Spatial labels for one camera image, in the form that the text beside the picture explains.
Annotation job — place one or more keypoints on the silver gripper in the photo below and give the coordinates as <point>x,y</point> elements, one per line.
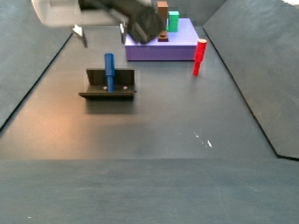
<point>63,13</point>

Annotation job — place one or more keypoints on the blue cylindrical peg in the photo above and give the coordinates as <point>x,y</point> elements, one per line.
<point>110,71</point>

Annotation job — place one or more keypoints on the black angled fixture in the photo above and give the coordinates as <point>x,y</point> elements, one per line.
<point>125,85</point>

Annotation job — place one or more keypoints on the brown L-shaped block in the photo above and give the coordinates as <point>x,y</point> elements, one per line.
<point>162,5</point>

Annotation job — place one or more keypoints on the green U-shaped block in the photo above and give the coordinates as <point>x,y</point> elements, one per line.
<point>173,22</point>

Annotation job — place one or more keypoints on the purple base block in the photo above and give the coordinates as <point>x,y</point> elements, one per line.
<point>178,49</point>

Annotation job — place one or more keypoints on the red hexagonal peg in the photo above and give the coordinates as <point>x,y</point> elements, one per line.
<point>199,55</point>

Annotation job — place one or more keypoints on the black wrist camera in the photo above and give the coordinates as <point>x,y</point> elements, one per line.
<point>145,24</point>

